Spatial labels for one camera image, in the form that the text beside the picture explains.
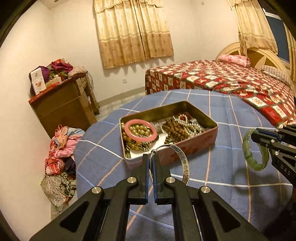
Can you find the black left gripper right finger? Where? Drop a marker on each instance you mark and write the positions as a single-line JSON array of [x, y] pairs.
[[184, 201]]

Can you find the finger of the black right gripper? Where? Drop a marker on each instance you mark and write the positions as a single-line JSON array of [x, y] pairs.
[[288, 131], [264, 139]]

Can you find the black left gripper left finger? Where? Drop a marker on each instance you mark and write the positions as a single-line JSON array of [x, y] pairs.
[[114, 203]]

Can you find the pink jade bangle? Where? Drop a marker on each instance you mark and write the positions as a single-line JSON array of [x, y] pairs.
[[140, 130]]

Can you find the silver mesh watch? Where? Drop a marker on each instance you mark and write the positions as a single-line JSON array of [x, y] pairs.
[[195, 124]]

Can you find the red patchwork bed quilt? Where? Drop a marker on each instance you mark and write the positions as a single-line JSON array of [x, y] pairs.
[[272, 98]]

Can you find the blue plaid tablecloth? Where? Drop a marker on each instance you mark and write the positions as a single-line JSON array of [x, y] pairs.
[[263, 197]]

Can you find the striped pillow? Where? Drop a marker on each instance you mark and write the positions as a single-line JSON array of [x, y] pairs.
[[276, 73]]

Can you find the printed paper tin liner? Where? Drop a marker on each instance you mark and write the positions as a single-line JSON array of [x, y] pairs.
[[135, 149]]

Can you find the pink rectangular tin box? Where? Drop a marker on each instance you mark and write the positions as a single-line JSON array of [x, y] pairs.
[[180, 132]]

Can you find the pile of colourful clothes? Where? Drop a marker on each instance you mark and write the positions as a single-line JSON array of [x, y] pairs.
[[59, 182]]

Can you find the cream wooden headboard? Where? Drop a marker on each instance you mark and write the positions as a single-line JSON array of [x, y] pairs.
[[258, 57]]

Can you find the pink pillow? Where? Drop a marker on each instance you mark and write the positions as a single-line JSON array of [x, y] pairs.
[[235, 59]]

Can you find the beige curtain at right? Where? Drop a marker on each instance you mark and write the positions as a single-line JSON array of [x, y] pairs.
[[253, 28]]

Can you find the brown wooden desk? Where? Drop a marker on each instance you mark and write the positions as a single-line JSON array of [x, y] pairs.
[[71, 104]]

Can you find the flat red box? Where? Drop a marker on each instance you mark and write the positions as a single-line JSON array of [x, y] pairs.
[[42, 93]]

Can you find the white product box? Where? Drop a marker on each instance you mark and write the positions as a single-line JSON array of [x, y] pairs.
[[37, 81]]

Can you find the magenta cloth on desk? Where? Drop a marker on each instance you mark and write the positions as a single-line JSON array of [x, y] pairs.
[[60, 66]]

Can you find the purple cloth bundle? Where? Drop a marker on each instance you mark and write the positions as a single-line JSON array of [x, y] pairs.
[[45, 73]]

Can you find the beige patterned window curtain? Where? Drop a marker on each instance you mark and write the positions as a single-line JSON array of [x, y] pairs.
[[131, 32]]

